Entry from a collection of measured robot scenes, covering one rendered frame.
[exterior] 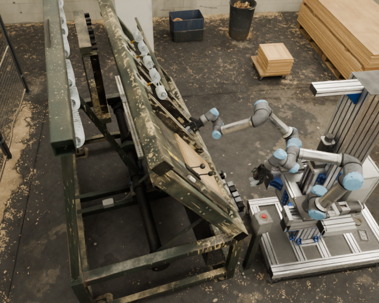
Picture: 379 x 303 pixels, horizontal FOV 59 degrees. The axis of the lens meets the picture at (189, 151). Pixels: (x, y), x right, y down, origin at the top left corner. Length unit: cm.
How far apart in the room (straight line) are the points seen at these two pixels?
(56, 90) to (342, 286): 313
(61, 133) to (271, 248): 249
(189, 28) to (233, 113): 222
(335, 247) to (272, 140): 175
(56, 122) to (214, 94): 401
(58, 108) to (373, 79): 191
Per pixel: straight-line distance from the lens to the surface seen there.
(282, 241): 361
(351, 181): 232
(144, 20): 612
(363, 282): 396
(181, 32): 667
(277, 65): 577
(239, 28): 684
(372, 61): 570
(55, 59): 210
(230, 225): 260
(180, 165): 223
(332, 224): 296
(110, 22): 310
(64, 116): 168
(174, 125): 273
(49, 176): 446
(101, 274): 273
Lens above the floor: 325
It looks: 47 degrees down
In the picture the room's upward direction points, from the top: 3 degrees clockwise
